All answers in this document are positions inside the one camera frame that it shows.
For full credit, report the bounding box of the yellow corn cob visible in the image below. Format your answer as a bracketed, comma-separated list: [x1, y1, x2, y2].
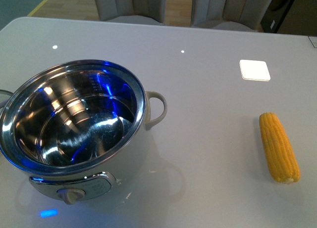
[259, 112, 301, 184]

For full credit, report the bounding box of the left beige upholstered chair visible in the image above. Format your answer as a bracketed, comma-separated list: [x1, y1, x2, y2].
[95, 0, 166, 25]

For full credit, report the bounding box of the beige upholstered chair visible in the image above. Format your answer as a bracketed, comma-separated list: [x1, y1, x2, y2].
[190, 0, 272, 32]
[95, 0, 166, 25]

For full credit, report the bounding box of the right beige upholstered chair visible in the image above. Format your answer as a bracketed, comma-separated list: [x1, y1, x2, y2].
[190, 0, 272, 32]

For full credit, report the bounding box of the label sticker on table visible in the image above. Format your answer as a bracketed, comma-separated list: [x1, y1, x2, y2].
[308, 36, 317, 48]

